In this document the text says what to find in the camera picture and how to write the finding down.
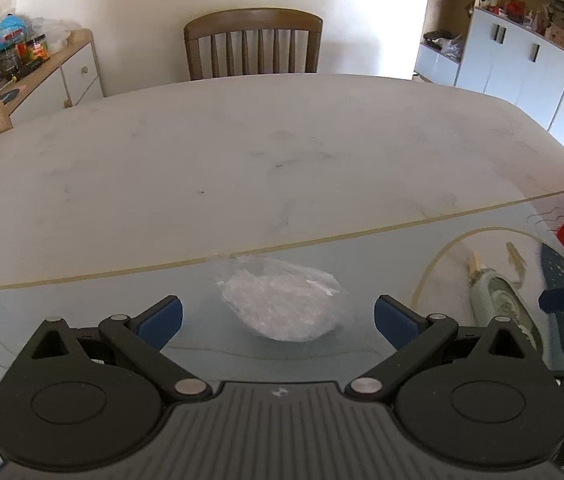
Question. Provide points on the wooden slat-back chair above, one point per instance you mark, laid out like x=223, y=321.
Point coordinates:
x=252, y=20

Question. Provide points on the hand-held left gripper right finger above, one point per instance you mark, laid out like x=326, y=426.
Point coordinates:
x=397, y=320

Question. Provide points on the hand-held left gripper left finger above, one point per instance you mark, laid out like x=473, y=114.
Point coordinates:
x=162, y=320

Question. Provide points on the white wooden sideboard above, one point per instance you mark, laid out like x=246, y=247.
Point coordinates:
x=79, y=72

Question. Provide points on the clear plastic bag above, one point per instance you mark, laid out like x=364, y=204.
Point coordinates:
x=54, y=30

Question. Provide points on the grey plastic bag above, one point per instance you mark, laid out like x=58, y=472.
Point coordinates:
x=444, y=44

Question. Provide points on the blue printed table mat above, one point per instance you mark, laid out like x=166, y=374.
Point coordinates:
x=62, y=305

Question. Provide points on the white wooden wall cabinet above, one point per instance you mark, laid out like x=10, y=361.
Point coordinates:
x=512, y=65

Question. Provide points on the white plastic bag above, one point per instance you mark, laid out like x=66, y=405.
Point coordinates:
x=282, y=305

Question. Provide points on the jar with dark lid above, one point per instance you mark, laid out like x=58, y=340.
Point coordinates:
x=32, y=50

